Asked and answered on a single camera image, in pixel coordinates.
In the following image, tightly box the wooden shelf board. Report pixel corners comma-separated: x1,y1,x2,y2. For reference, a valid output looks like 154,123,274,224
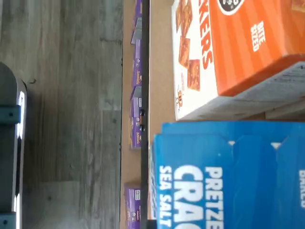
148,0,182,221
121,0,142,229

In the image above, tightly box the orange pretzel crackers box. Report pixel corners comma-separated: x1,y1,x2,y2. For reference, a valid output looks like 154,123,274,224
171,0,305,121

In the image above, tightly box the metal shelf frame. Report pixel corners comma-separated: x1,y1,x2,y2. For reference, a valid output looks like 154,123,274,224
140,0,151,229

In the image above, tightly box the purple Annie's snack box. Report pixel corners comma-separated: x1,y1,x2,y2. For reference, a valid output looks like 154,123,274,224
129,86,143,150
131,0,143,45
123,182,142,229
132,39,143,88

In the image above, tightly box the teal bracket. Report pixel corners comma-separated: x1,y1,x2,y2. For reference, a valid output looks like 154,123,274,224
0,104,21,125
0,213,17,229

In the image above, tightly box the black base with light strip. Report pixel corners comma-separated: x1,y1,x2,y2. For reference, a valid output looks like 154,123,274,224
0,61,28,229

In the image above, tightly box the blue white pretzel crackers box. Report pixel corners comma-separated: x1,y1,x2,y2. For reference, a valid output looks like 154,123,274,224
150,133,305,229
160,121,305,144

